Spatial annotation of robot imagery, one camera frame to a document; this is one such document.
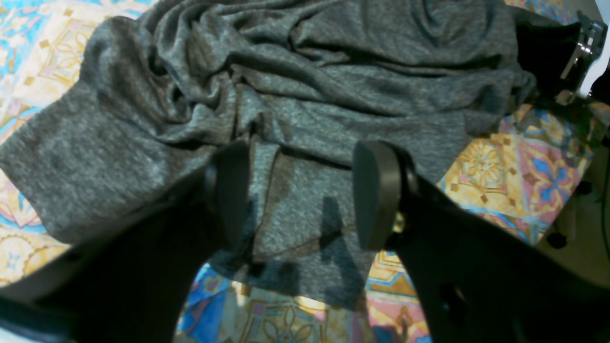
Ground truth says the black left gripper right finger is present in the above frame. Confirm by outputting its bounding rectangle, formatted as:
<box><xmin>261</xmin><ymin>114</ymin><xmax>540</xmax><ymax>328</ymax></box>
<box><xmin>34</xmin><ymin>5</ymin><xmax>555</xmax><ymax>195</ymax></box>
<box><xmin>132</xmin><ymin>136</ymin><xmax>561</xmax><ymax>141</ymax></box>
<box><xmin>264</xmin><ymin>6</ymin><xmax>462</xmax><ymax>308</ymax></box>
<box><xmin>353</xmin><ymin>141</ymin><xmax>610</xmax><ymax>343</ymax></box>

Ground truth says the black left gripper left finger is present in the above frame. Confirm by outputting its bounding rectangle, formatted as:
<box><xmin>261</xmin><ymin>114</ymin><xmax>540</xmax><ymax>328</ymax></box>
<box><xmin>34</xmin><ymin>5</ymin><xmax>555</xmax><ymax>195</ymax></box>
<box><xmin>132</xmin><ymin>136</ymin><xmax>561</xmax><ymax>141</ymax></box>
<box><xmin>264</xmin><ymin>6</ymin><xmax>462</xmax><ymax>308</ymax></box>
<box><xmin>1</xmin><ymin>141</ymin><xmax>250</xmax><ymax>343</ymax></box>

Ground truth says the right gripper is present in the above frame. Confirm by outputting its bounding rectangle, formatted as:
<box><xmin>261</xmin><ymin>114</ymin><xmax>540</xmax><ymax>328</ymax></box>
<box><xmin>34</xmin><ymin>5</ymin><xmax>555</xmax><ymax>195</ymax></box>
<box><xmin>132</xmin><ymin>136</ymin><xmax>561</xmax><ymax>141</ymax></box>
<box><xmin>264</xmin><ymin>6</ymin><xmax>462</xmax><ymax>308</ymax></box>
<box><xmin>517</xmin><ymin>11</ymin><xmax>610</xmax><ymax>106</ymax></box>

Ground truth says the grey t-shirt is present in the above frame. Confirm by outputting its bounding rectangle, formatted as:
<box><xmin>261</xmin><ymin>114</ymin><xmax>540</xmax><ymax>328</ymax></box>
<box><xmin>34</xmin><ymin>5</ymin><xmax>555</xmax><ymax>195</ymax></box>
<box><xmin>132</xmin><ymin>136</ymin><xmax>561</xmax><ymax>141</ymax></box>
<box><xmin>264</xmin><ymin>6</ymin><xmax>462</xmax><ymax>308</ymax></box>
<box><xmin>1</xmin><ymin>0</ymin><xmax>535</xmax><ymax>310</ymax></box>

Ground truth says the patterned tablecloth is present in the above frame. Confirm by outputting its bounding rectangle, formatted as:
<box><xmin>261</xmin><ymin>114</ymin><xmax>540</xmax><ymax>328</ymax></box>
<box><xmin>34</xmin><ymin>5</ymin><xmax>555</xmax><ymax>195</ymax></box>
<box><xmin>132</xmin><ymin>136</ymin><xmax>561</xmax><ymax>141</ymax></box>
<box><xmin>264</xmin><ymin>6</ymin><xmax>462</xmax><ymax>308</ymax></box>
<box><xmin>1</xmin><ymin>0</ymin><xmax>609</xmax><ymax>343</ymax></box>

